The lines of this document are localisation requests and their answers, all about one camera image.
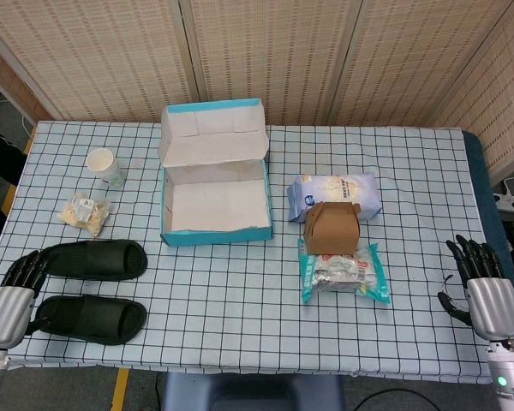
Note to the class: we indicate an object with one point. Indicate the blue cardboard shoe box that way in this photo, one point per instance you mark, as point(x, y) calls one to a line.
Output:
point(216, 205)

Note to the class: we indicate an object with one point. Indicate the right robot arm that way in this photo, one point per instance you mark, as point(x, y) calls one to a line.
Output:
point(512, 377)

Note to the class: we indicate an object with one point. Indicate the light blue food bag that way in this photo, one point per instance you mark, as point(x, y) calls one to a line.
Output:
point(338, 186)

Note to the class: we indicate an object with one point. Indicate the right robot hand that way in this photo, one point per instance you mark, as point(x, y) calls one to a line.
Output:
point(494, 304)

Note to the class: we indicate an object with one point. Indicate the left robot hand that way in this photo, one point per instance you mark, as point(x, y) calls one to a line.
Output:
point(8, 312)

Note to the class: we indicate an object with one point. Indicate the stack of paper cups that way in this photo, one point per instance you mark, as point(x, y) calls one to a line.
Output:
point(105, 167)

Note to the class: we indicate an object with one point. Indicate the black slipper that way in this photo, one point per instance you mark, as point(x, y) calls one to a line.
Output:
point(98, 259)
point(94, 319)

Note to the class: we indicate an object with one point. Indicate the blue checked tablecloth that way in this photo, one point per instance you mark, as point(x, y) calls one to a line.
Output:
point(222, 308)

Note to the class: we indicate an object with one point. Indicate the beige woven screen panel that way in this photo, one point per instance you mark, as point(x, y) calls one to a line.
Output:
point(509, 107)
point(411, 64)
point(274, 55)
point(90, 55)

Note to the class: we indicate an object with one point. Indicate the dark blue table pad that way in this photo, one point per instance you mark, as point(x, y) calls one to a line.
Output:
point(479, 171)

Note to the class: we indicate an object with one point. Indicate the clear bag of beige snacks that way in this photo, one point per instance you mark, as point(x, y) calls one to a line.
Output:
point(85, 214)

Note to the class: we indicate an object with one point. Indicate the teal snack package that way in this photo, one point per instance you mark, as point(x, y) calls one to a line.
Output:
point(342, 274)

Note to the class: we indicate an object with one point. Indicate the brown cardboard gable box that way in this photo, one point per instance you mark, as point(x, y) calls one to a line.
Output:
point(332, 233)

